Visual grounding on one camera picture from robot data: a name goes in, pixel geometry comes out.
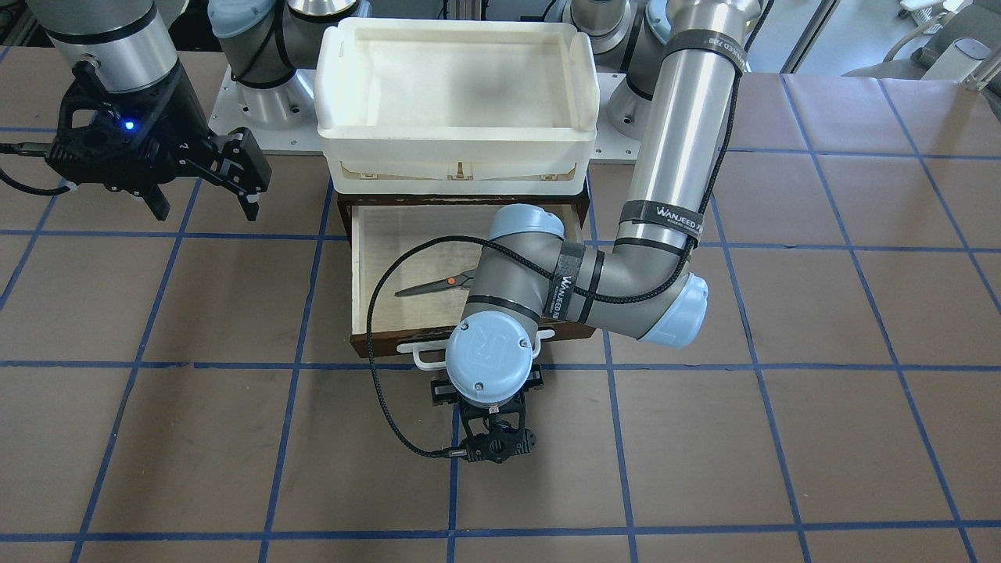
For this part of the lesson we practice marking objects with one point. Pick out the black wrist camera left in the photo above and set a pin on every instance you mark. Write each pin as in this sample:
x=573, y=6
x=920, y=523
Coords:
x=491, y=433

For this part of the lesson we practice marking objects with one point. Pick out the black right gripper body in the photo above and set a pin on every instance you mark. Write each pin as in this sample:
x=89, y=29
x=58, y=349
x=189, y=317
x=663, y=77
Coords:
x=185, y=125

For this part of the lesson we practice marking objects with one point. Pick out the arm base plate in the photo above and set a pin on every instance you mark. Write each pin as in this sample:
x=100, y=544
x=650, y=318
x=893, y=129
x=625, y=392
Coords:
x=610, y=117
x=282, y=119

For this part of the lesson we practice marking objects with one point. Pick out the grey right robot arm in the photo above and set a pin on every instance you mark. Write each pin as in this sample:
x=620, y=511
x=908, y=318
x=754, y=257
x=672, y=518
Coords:
x=127, y=41

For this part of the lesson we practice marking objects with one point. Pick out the orange grey handled scissors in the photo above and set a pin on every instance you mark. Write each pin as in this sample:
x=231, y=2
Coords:
x=462, y=280

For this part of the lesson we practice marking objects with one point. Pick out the white plastic tray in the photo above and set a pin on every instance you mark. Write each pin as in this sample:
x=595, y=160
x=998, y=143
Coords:
x=454, y=107

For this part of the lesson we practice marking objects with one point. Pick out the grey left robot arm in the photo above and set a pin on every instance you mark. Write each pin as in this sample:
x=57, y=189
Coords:
x=676, y=96

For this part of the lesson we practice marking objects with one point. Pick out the dark wooden drawer cabinet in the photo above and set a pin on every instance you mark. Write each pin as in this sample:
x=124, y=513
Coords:
x=448, y=214

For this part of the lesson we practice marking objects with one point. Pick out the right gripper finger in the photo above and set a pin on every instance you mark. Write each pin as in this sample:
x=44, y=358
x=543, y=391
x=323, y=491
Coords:
x=243, y=168
x=156, y=201

